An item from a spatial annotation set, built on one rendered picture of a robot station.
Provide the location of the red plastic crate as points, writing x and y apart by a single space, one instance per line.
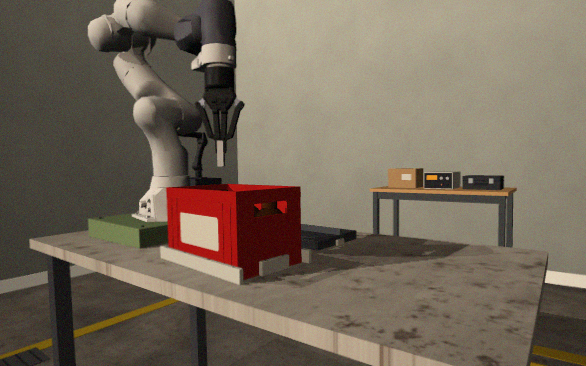
220 225

